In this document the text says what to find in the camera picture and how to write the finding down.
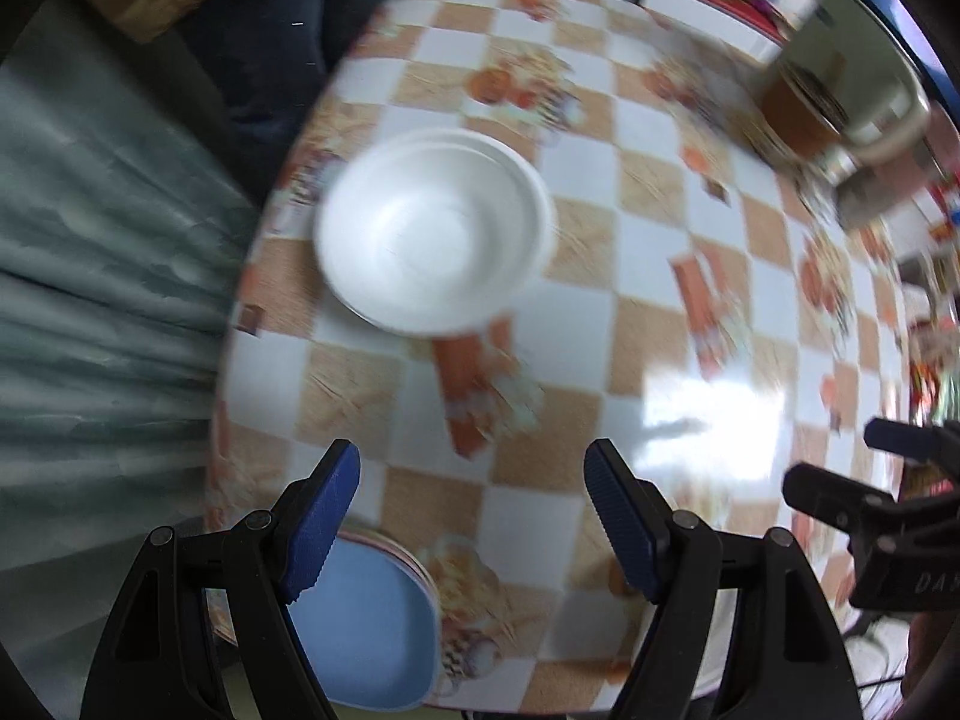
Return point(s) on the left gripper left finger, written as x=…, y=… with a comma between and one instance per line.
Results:
x=156, y=657

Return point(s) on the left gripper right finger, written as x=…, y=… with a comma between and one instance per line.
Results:
x=785, y=659

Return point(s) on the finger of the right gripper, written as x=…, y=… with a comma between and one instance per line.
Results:
x=928, y=444
x=849, y=506

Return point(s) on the blue plastic plate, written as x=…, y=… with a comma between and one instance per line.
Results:
x=370, y=628

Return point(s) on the checkered patterned tablecloth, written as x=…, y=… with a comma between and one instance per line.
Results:
x=696, y=314

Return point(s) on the grey metal container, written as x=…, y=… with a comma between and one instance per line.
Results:
x=872, y=190

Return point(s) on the green curtain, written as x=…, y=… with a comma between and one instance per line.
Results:
x=122, y=241

